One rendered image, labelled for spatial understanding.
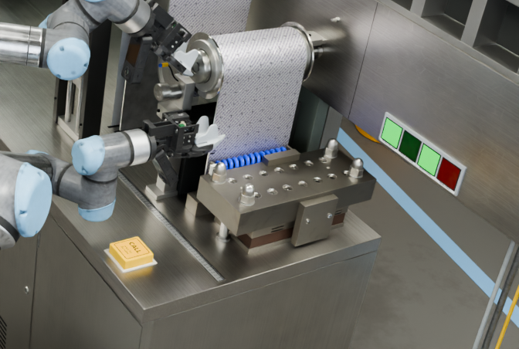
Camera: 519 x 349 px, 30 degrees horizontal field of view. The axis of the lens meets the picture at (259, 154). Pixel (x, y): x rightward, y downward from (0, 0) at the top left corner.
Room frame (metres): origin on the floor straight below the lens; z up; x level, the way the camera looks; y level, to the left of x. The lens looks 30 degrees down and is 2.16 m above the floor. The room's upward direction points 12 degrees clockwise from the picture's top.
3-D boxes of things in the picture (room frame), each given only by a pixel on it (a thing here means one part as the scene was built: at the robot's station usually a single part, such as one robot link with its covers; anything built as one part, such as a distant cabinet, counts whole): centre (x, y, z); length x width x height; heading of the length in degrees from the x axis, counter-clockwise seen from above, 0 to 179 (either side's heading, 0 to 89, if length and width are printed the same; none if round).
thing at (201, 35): (1.94, 0.16, 1.25); 0.15 x 0.01 x 0.15; 42
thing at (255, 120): (1.98, 0.03, 1.11); 0.23 x 0.01 x 0.18; 132
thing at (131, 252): (1.67, 0.23, 0.91); 0.07 x 0.07 x 0.02; 42
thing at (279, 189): (1.92, -0.08, 1.00); 0.40 x 0.16 x 0.06; 132
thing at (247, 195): (1.78, 0.01, 1.05); 0.04 x 0.04 x 0.04
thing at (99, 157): (1.72, 0.32, 1.11); 0.11 x 0.08 x 0.09; 132
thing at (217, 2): (2.13, 0.15, 1.16); 0.39 x 0.23 x 0.51; 42
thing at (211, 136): (1.88, 0.11, 1.12); 0.09 x 0.03 x 0.06; 131
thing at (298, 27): (2.11, -0.03, 1.25); 0.15 x 0.01 x 0.15; 42
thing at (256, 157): (1.96, 0.01, 1.03); 0.21 x 0.04 x 0.03; 132
